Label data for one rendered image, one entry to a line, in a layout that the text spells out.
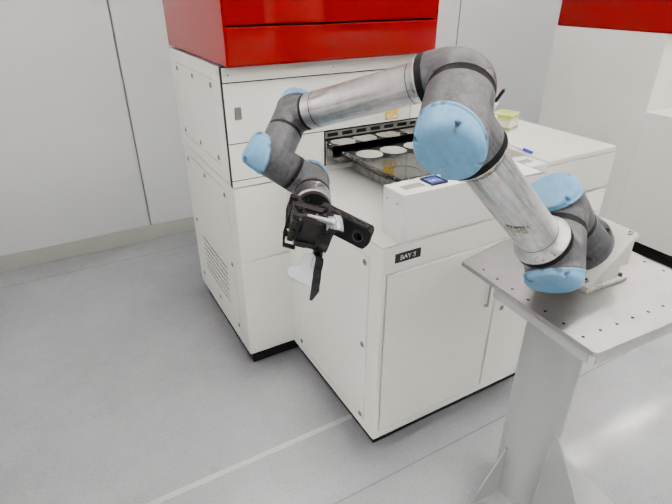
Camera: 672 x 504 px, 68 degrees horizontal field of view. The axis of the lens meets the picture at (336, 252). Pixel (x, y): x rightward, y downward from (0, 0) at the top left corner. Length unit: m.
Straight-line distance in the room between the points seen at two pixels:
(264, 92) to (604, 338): 1.23
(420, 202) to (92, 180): 2.27
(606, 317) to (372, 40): 1.17
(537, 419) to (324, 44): 1.32
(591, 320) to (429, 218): 0.49
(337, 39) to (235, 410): 1.40
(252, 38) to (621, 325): 1.26
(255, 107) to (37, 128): 1.66
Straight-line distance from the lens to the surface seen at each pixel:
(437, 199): 1.41
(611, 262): 1.30
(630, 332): 1.20
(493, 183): 0.89
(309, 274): 0.90
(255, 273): 1.96
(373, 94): 0.98
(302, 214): 0.88
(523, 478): 1.75
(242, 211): 1.83
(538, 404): 1.53
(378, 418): 1.77
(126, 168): 3.25
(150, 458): 1.98
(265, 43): 1.68
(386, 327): 1.51
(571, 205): 1.15
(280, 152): 1.03
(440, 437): 1.97
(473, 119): 0.79
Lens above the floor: 1.45
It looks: 28 degrees down
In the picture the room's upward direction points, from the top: straight up
